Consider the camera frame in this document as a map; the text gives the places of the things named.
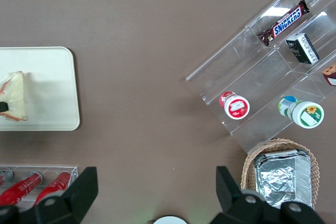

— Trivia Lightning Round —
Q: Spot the grey capped bottle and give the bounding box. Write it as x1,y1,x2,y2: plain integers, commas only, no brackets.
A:
0,170,14,187

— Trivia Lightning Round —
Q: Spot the clear acrylic tiered display shelf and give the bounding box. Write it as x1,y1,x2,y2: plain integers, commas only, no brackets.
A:
185,0,336,154

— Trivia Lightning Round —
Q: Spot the brown cookie snack box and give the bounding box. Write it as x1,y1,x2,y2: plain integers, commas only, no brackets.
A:
322,62,336,87

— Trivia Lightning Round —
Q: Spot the Snickers chocolate bar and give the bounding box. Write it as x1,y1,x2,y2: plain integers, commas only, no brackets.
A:
257,0,310,46

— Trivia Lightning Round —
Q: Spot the woven wicker basket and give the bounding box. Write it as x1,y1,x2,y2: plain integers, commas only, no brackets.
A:
240,137,320,210

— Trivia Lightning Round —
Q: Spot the aluminium foil food container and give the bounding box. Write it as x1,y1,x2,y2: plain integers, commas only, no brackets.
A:
253,149,313,209

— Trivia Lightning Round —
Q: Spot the red strawberry yogurt cup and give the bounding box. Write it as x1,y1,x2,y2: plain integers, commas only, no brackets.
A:
219,91,250,120

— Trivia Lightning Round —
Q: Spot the green sunflower yogurt cup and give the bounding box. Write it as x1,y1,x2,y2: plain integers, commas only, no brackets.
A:
278,95,325,130

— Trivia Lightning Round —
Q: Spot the white round disc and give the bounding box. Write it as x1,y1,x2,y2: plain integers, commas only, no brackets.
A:
153,215,188,224

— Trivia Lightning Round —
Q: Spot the clear acrylic bottle holder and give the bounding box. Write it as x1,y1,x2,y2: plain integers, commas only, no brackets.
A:
0,165,79,209

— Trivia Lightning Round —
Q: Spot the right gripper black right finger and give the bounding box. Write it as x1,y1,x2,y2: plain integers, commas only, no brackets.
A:
209,166,329,224

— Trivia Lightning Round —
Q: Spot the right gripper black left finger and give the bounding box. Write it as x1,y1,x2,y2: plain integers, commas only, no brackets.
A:
0,166,99,224

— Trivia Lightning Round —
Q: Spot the red soda bottle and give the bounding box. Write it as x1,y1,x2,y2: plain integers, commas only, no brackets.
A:
0,171,44,206
34,171,72,205

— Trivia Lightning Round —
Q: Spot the cream rectangular plastic tray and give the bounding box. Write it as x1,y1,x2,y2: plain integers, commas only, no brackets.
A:
0,46,80,132

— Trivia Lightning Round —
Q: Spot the small black drink carton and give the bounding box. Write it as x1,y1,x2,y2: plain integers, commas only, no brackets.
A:
285,33,320,65

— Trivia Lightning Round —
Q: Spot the triangular sandwich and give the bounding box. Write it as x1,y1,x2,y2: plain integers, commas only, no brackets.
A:
0,70,29,122

